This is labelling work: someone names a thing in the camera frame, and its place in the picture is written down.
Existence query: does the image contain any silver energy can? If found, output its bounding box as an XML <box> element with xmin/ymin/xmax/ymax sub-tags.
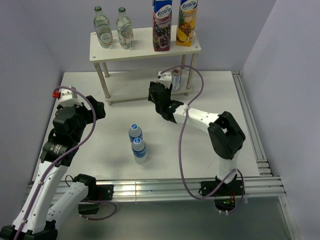
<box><xmin>171</xmin><ymin>68</ymin><xmax>182</xmax><ymax>92</ymax></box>

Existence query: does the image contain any plastic water bottle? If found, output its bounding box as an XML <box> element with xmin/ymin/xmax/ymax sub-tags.
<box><xmin>131</xmin><ymin>137</ymin><xmax>147</xmax><ymax>164</ymax></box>
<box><xmin>128</xmin><ymin>123</ymin><xmax>143</xmax><ymax>143</ymax></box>

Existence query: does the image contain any pineapple juice carton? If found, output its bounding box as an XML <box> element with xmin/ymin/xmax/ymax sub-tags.
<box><xmin>176</xmin><ymin>0</ymin><xmax>198</xmax><ymax>47</ymax></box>

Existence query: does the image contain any purple juice carton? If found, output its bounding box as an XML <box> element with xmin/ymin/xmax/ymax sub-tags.
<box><xmin>152</xmin><ymin>0</ymin><xmax>172</xmax><ymax>52</ymax></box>

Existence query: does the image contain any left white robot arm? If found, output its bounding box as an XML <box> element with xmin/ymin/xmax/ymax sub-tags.
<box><xmin>0</xmin><ymin>95</ymin><xmax>106</xmax><ymax>240</ymax></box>

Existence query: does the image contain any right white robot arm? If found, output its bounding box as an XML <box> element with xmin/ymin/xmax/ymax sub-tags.
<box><xmin>148</xmin><ymin>81</ymin><xmax>246</xmax><ymax>195</ymax></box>

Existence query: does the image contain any white two-tier shelf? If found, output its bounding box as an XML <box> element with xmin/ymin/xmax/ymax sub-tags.
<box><xmin>89</xmin><ymin>27</ymin><xmax>202</xmax><ymax>106</ymax></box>

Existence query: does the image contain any right glass water bottle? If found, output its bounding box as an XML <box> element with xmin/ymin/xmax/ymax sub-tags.
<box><xmin>116</xmin><ymin>7</ymin><xmax>134</xmax><ymax>50</ymax></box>

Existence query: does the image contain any glass water bottle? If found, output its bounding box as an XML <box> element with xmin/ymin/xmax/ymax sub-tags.
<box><xmin>116</xmin><ymin>7</ymin><xmax>134</xmax><ymax>50</ymax></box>
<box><xmin>93</xmin><ymin>6</ymin><xmax>113</xmax><ymax>49</ymax></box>

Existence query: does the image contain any left glass water bottle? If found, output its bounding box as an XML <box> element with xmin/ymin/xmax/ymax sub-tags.
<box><xmin>93</xmin><ymin>6</ymin><xmax>113</xmax><ymax>49</ymax></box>

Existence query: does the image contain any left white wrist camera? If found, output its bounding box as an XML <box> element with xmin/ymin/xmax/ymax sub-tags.
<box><xmin>52</xmin><ymin>86</ymin><xmax>82</xmax><ymax>107</ymax></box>

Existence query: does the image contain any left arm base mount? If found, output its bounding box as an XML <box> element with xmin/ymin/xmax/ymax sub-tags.
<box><xmin>78</xmin><ymin>184</ymin><xmax>114</xmax><ymax>216</ymax></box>

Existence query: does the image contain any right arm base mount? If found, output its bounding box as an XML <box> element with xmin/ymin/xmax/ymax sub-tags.
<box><xmin>198</xmin><ymin>179</ymin><xmax>246</xmax><ymax>200</ymax></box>

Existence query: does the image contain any aluminium frame rail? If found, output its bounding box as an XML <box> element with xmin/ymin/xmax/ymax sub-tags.
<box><xmin>27</xmin><ymin>71</ymin><xmax>301</xmax><ymax>240</ymax></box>

